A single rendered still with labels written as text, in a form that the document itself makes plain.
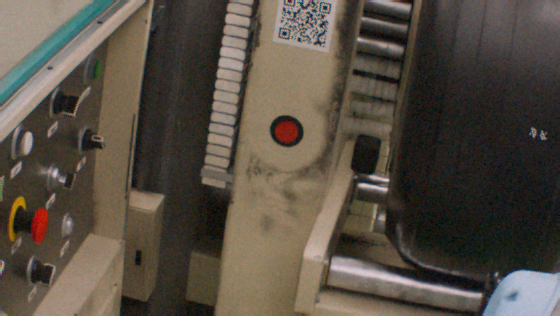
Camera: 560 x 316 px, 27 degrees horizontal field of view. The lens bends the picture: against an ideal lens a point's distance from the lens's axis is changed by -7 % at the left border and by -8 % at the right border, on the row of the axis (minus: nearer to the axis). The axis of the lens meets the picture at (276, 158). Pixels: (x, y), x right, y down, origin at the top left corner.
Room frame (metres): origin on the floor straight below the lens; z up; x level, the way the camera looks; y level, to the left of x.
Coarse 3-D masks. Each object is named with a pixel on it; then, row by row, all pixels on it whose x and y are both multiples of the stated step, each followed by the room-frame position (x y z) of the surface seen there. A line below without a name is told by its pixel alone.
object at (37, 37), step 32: (0, 0) 1.00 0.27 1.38; (32, 0) 1.08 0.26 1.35; (64, 0) 1.19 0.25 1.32; (96, 0) 1.30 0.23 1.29; (0, 32) 1.00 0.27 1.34; (32, 32) 1.10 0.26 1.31; (64, 32) 1.19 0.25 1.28; (0, 64) 1.01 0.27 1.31; (32, 64) 1.09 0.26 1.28; (0, 96) 1.00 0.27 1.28
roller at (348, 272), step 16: (336, 256) 1.47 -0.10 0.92; (336, 272) 1.45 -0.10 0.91; (352, 272) 1.45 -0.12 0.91; (368, 272) 1.45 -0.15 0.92; (384, 272) 1.45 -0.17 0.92; (400, 272) 1.45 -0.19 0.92; (416, 272) 1.46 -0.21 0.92; (352, 288) 1.45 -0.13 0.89; (368, 288) 1.44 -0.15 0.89; (384, 288) 1.44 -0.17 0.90; (400, 288) 1.44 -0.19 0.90; (416, 288) 1.44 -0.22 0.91; (432, 288) 1.44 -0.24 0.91; (448, 288) 1.44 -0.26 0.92; (464, 288) 1.44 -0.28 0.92; (480, 288) 1.44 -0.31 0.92; (432, 304) 1.44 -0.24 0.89; (448, 304) 1.43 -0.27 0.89; (464, 304) 1.43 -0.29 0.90
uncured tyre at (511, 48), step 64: (448, 0) 1.39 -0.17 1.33; (512, 0) 1.38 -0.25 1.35; (448, 64) 1.34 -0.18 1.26; (512, 64) 1.34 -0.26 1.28; (448, 128) 1.32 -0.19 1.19; (512, 128) 1.31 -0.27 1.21; (448, 192) 1.32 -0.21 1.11; (512, 192) 1.31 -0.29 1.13; (448, 256) 1.37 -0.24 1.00; (512, 256) 1.34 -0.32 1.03
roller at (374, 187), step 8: (368, 176) 1.74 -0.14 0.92; (376, 176) 1.75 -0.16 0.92; (384, 176) 1.75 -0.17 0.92; (360, 184) 1.73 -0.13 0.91; (368, 184) 1.73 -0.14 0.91; (376, 184) 1.73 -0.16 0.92; (384, 184) 1.73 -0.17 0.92; (360, 192) 1.73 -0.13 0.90; (368, 192) 1.73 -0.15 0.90; (376, 192) 1.72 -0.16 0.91; (384, 192) 1.72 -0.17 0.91; (360, 200) 1.74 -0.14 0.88; (368, 200) 1.73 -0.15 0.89; (376, 200) 1.73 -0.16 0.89; (384, 200) 1.72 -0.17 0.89
